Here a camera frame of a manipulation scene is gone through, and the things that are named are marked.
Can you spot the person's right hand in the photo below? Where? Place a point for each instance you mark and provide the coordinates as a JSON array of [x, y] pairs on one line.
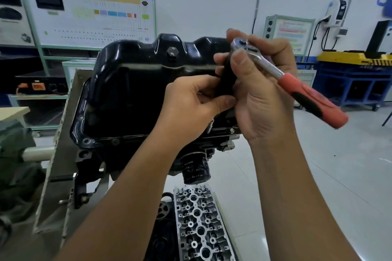
[[266, 98]]

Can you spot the person's left hand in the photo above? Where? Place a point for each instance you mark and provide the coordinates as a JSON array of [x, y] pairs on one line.
[[186, 111]]

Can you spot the person's right thumb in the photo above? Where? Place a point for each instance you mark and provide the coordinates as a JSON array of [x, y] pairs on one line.
[[242, 71]]

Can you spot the person's left thumb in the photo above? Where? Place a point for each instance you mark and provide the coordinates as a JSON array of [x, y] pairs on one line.
[[219, 102]]

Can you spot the black socket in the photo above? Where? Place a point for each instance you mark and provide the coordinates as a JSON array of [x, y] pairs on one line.
[[226, 83]]

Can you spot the person's left forearm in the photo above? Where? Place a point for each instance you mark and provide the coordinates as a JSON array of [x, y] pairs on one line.
[[122, 199]]

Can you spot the person's right forearm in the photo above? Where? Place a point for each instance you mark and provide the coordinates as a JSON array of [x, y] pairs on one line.
[[294, 202]]

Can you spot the small green-framed training board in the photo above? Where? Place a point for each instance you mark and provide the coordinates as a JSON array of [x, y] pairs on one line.
[[291, 33]]

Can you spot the black drain plug bolt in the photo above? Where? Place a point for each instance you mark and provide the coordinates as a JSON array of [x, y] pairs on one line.
[[173, 53]]

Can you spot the black oil filter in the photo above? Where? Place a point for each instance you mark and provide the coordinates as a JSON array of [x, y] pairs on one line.
[[194, 169]]

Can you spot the black oil pan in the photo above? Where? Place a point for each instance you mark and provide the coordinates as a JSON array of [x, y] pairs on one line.
[[131, 92]]

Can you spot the blue workbench with yellow top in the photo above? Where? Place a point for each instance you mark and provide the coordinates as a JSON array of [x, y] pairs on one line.
[[358, 80]]

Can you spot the metal timing sprocket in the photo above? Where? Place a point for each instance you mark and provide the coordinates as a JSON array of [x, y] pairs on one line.
[[164, 208]]

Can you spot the silver cylinder head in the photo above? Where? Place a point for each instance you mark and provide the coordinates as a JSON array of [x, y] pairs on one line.
[[199, 227]]

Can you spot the engine block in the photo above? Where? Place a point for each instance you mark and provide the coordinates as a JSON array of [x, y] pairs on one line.
[[98, 163]]

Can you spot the black engine cover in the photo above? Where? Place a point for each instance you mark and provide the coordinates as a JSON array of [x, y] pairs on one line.
[[165, 241]]

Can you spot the large white training board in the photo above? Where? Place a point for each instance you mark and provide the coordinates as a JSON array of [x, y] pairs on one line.
[[92, 13]]

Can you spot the metal engine stand plate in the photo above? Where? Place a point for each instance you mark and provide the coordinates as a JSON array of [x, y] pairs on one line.
[[58, 160]]

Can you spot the black box with orange connector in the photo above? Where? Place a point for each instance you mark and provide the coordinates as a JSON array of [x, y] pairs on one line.
[[39, 85]]

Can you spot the white stand shaft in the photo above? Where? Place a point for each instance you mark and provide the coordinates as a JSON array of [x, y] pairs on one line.
[[38, 153]]

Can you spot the wooden table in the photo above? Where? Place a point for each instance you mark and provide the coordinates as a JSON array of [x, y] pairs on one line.
[[12, 114]]

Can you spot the green stand gearbox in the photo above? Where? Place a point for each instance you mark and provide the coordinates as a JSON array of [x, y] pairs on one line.
[[15, 175]]

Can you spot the grey instrument panel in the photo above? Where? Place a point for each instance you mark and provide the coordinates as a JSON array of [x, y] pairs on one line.
[[13, 13]]

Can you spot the white wall charger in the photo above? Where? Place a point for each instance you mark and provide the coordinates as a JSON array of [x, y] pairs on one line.
[[336, 13]]

